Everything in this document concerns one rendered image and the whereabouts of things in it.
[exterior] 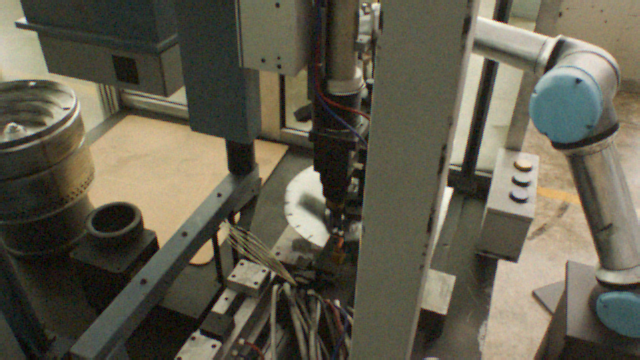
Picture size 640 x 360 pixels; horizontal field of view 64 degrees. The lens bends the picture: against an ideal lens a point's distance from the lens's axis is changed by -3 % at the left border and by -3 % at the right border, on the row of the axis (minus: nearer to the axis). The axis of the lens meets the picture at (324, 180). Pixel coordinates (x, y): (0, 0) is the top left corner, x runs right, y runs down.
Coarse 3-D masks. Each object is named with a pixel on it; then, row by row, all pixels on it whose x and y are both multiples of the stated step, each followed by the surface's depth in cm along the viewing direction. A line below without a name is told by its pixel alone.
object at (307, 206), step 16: (304, 176) 123; (288, 192) 118; (304, 192) 118; (320, 192) 118; (288, 208) 113; (304, 208) 114; (320, 208) 114; (304, 224) 109; (320, 224) 109; (336, 224) 110; (352, 224) 110; (320, 240) 106; (352, 240) 106
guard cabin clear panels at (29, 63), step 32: (0, 0) 138; (0, 32) 140; (32, 32) 150; (0, 64) 143; (32, 64) 153; (480, 64) 136; (96, 96) 181; (160, 96) 183; (288, 96) 164; (512, 96) 138; (480, 160) 152
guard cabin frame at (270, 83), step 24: (552, 0) 120; (552, 24) 122; (264, 72) 159; (528, 72) 131; (120, 96) 188; (264, 96) 164; (528, 96) 134; (264, 120) 170; (528, 120) 138; (312, 144) 168; (456, 168) 155
